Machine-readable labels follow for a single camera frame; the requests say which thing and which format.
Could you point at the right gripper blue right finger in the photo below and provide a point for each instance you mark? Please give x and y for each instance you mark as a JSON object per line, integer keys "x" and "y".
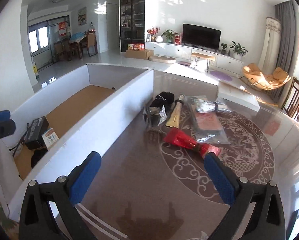
{"x": 267, "y": 219}

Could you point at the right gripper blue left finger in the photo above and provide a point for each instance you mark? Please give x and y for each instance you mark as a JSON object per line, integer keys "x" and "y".
{"x": 48, "y": 209}

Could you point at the pink phone case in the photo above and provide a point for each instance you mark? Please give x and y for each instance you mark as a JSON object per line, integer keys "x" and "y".
{"x": 207, "y": 128}

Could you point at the red snack packet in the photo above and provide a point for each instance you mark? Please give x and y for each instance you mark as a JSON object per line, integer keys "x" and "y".
{"x": 179, "y": 138}

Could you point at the silver bundle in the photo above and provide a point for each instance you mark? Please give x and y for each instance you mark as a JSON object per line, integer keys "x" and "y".
{"x": 200, "y": 104}

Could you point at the rhinestone bow hair clip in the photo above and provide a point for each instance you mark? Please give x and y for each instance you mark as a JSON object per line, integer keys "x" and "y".
{"x": 154, "y": 117}

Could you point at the black scrunchie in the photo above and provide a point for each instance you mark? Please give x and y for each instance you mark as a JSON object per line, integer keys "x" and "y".
{"x": 164, "y": 99}

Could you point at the black small box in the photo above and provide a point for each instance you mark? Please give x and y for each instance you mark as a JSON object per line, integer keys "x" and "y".
{"x": 34, "y": 137}

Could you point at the black round pouch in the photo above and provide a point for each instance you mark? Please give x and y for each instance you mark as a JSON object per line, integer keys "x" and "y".
{"x": 38, "y": 154}

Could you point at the blue white medicine box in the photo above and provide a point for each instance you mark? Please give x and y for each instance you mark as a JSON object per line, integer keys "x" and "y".
{"x": 50, "y": 138}

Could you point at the white cardboard box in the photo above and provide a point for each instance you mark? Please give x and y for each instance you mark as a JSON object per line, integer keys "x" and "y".
{"x": 96, "y": 101}

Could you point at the wooden dining table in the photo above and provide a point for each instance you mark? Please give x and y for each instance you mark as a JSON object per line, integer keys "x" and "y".
{"x": 78, "y": 41}

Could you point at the wooden dining chair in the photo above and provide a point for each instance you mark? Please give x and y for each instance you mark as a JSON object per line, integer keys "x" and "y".
{"x": 291, "y": 104}

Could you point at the white flat box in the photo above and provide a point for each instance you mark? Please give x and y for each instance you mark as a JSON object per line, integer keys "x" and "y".
{"x": 237, "y": 95}

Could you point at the gold cosmetic tube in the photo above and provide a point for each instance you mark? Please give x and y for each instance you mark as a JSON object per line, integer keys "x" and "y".
{"x": 176, "y": 113}

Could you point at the orange lounge chair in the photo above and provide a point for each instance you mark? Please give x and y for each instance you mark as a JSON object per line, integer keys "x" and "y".
{"x": 255, "y": 77}

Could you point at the brown cardboard carton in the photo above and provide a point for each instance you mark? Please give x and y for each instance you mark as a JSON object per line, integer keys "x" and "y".
{"x": 139, "y": 54}

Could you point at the white tv cabinet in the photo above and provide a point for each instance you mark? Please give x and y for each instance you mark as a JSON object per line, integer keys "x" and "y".
{"x": 186, "y": 53}

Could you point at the red flower vase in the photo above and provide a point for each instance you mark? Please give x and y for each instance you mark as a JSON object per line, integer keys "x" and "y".
{"x": 152, "y": 33}

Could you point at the green potted plant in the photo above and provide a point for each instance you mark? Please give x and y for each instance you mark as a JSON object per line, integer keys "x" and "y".
{"x": 239, "y": 52}

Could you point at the black glass display cabinet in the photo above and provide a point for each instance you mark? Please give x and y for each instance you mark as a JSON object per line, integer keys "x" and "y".
{"x": 132, "y": 23}

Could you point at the black television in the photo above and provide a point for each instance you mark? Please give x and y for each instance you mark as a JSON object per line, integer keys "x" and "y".
{"x": 201, "y": 36}

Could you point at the grey curtain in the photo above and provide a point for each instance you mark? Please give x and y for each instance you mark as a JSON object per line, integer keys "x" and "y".
{"x": 286, "y": 13}

